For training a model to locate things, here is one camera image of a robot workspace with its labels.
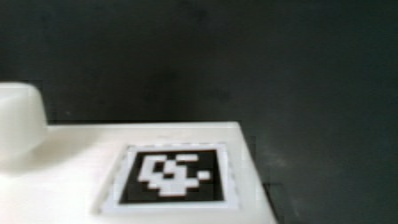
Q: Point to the white drawer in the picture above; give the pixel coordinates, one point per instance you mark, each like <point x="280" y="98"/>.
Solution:
<point x="122" y="174"/>

